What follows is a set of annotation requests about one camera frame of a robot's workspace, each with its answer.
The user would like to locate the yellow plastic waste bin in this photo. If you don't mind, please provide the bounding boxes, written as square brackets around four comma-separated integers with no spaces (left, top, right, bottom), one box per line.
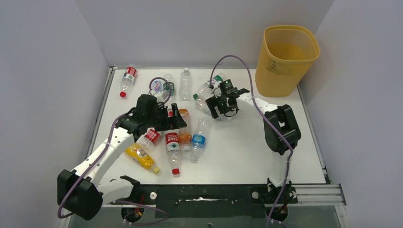
[255,25,320,97]

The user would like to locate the orange soda bottle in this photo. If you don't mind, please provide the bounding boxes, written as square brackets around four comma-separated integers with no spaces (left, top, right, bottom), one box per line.
[178,109,192,152]

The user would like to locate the red label bottle left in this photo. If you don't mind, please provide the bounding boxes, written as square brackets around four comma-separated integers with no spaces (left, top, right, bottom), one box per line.
[136,128,162,152]

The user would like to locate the clear bottle red label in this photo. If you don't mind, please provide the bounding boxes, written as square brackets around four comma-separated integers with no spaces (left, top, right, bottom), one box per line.
[119,66,137,98]

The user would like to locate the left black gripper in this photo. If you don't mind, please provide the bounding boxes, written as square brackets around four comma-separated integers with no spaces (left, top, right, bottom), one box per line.
[146,104,186,132]

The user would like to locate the clear bottle green white label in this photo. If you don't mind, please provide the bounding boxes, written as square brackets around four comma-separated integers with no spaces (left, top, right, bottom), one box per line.
[193,73,227,100]

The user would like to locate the clear unlabelled bottle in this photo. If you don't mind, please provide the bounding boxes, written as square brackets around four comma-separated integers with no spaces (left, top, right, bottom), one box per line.
[178,68,191,101]

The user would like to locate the yellow juice bottle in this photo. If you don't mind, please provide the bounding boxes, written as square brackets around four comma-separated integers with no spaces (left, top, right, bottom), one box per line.
[125,143,160,174]

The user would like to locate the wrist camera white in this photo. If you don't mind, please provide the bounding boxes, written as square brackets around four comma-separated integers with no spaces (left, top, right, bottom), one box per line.
[219,79,235,94]
[149,89,169,103]

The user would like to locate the red label bottle red cap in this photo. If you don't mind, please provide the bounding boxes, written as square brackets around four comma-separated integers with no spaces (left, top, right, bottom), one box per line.
[164,130,181,175]

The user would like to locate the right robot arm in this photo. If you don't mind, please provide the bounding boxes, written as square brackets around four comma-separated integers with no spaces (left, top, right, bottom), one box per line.
[205,79,301,203]

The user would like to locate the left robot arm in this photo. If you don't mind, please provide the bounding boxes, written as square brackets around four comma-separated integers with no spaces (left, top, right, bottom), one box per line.
[57,94,187,220]

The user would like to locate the clear bottle blue purple label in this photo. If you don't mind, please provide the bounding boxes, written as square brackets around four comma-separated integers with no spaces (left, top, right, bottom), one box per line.
[150,79,164,94]

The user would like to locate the clear bottle dark green label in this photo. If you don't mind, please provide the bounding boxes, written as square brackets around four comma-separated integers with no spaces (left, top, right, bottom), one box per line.
[163,74,176,103]

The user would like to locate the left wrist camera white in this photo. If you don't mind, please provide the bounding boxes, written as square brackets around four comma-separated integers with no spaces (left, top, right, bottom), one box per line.
[149,89,169,103]

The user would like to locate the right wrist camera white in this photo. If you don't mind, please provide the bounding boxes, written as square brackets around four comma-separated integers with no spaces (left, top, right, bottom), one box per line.
[219,79,235,94]

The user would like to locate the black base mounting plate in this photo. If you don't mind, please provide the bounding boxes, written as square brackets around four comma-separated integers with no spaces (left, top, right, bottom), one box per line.
[124,184,298,219]

